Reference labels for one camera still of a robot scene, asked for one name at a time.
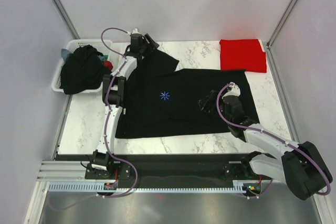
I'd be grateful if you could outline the teal garment in basket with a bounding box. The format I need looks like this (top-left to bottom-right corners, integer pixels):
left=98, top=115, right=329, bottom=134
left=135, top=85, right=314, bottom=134
left=61, top=48, right=71, bottom=62

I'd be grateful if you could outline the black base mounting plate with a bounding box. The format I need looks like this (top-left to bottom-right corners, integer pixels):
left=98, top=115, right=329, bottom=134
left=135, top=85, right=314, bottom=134
left=98, top=154, right=267, bottom=188

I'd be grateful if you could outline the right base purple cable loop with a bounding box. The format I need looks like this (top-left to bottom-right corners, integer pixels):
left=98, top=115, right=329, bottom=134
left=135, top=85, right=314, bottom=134
left=243, top=179, right=274, bottom=200

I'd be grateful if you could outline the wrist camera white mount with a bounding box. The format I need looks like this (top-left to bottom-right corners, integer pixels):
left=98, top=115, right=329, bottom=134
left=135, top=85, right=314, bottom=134
left=222, top=82, right=240, bottom=99
left=127, top=28, right=142, bottom=38

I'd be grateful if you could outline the white slotted cable duct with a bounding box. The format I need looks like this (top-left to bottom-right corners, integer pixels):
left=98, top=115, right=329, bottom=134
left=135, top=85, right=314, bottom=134
left=48, top=182, right=261, bottom=194

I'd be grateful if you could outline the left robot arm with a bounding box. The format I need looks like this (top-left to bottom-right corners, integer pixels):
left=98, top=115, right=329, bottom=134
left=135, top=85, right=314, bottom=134
left=85, top=28, right=159, bottom=179

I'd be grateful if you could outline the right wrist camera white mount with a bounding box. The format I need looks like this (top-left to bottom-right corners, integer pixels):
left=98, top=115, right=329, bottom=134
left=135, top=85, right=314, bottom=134
left=222, top=82, right=240, bottom=99

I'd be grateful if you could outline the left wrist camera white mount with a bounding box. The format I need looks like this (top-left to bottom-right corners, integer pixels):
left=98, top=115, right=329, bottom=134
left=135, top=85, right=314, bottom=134
left=127, top=28, right=142, bottom=38

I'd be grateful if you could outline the right aluminium frame post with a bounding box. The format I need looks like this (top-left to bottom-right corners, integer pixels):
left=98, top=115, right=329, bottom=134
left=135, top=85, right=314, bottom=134
left=265, top=0, right=316, bottom=50

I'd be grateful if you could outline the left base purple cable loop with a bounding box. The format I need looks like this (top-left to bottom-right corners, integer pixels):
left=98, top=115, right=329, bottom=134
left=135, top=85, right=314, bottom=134
left=96, top=155, right=140, bottom=200

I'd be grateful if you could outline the left aluminium frame post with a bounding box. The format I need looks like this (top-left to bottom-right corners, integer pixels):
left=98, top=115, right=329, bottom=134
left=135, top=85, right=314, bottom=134
left=52, top=0, right=80, bottom=39

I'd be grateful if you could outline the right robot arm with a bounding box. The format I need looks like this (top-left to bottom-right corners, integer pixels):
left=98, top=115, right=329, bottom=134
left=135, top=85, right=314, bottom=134
left=198, top=84, right=333, bottom=200

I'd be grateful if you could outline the black t-shirt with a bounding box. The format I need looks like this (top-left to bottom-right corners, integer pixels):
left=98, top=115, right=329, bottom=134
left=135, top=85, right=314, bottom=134
left=115, top=50, right=259, bottom=139

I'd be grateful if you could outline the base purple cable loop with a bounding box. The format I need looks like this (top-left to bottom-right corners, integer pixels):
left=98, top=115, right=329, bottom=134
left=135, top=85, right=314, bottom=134
left=243, top=179, right=274, bottom=200
left=96, top=155, right=140, bottom=200

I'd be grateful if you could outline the aluminium frame post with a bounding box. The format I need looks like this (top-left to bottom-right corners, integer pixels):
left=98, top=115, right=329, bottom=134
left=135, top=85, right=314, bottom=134
left=265, top=0, right=316, bottom=50
left=52, top=0, right=80, bottom=39

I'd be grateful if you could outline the dark clothes pile in basket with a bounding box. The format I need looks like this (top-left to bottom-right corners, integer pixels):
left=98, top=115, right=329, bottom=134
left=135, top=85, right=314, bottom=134
left=60, top=45, right=111, bottom=95

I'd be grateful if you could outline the folded red t-shirt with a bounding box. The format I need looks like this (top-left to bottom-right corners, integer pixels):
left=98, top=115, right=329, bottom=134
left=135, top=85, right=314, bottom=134
left=219, top=39, right=267, bottom=73

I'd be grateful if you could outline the red garment in basket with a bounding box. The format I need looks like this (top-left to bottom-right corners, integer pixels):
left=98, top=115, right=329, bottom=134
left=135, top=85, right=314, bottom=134
left=103, top=60, right=113, bottom=71

